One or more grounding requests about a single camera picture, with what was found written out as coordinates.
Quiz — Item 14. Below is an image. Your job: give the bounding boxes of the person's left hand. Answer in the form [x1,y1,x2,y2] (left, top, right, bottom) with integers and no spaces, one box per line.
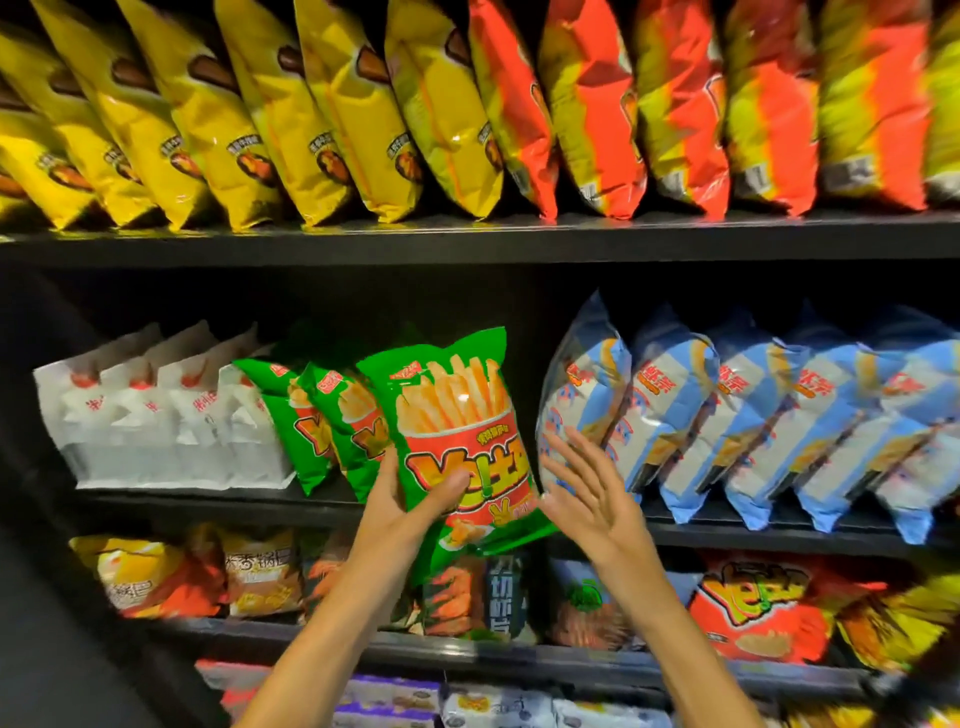
[345,447,474,594]

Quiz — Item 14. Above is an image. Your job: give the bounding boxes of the person's right forearm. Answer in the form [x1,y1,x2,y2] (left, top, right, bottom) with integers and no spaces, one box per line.
[615,547,767,728]

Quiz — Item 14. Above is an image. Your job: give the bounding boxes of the dark shrimp chip bags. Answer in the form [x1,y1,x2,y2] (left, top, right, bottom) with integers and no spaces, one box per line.
[543,547,704,654]
[300,528,362,617]
[420,547,530,644]

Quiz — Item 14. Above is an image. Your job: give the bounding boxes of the person's left forearm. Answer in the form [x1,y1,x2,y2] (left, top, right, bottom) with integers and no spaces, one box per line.
[237,562,407,728]

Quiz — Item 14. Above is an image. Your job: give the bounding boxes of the orange yellow snack bag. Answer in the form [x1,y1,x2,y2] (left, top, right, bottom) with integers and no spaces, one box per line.
[70,525,227,620]

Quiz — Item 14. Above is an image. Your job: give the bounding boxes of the row of plain white bags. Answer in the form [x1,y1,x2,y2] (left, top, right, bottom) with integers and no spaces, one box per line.
[33,319,294,489]

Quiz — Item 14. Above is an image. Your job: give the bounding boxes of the row of orange chip bags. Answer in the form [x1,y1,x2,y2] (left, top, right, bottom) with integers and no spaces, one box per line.
[687,552,887,665]

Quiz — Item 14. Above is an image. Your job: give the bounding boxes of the row of orange snack bags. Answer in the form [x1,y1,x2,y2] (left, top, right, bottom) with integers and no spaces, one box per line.
[468,0,960,224]

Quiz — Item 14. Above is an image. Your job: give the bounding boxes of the row of yellow chip bags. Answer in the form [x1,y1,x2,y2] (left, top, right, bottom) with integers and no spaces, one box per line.
[0,0,504,234]

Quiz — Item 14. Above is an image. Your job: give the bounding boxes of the person's right hand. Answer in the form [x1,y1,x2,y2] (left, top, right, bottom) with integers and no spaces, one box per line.
[537,424,662,579]

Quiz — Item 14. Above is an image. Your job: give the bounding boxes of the black metal shelf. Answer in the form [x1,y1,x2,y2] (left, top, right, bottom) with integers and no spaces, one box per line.
[0,0,960,728]

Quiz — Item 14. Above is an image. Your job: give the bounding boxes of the tan snack bag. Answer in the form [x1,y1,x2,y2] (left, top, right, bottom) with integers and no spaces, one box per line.
[222,525,305,617]

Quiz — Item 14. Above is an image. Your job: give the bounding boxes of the row of green snack bags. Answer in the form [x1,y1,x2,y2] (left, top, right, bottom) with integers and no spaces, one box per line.
[232,357,395,504]

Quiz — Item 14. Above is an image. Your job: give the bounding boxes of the green fries snack bag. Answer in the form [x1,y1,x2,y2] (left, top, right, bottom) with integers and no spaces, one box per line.
[357,327,557,587]

